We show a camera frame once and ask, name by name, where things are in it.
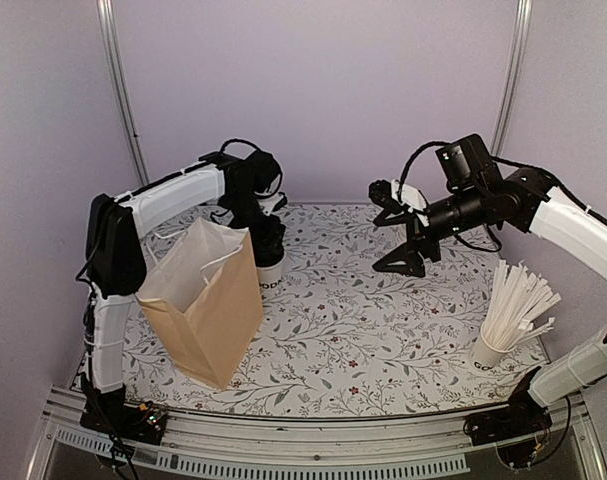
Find left aluminium frame post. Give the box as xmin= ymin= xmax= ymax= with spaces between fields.
xmin=96 ymin=0 xmax=150 ymax=187

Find floral patterned table mat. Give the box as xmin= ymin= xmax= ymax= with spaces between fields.
xmin=116 ymin=204 xmax=546 ymax=418

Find black plastic cup lid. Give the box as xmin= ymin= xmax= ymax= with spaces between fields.
xmin=254 ymin=246 xmax=285 ymax=268

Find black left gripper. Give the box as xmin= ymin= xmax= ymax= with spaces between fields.
xmin=227 ymin=191 xmax=288 ymax=255

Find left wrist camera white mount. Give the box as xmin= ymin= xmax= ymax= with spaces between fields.
xmin=258 ymin=192 xmax=288 ymax=216

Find white paper coffee cup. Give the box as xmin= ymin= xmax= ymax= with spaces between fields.
xmin=257 ymin=260 xmax=284 ymax=301

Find aluminium front rail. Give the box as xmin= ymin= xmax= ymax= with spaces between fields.
xmin=26 ymin=388 xmax=607 ymax=479

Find white cup holding straws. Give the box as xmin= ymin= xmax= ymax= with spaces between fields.
xmin=469 ymin=330 xmax=514 ymax=371

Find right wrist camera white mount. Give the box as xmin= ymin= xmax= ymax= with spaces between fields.
xmin=368 ymin=180 xmax=429 ymax=226

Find right aluminium frame post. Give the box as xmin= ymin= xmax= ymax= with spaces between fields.
xmin=490 ymin=0 xmax=533 ymax=156

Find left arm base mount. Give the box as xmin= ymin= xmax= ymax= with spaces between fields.
xmin=80 ymin=387 xmax=167 ymax=445

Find brown paper bag white handles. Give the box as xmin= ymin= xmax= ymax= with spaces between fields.
xmin=135 ymin=218 xmax=263 ymax=390

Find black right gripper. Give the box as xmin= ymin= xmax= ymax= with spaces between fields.
xmin=372 ymin=183 xmax=489 ymax=277

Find bundle of white paper straws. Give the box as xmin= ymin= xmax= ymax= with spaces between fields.
xmin=481 ymin=260 xmax=561 ymax=352

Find aluminium frame post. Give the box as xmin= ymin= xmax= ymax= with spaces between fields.
xmin=96 ymin=0 xmax=150 ymax=187
xmin=490 ymin=0 xmax=533 ymax=156

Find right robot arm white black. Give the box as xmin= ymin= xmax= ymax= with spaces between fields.
xmin=369 ymin=134 xmax=607 ymax=436

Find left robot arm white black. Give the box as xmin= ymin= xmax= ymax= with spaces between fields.
xmin=76 ymin=146 xmax=287 ymax=394

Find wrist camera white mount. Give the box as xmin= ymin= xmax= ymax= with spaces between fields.
xmin=368 ymin=180 xmax=429 ymax=226
xmin=258 ymin=192 xmax=288 ymax=216

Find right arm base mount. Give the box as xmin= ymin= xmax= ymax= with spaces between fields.
xmin=463 ymin=403 xmax=552 ymax=470

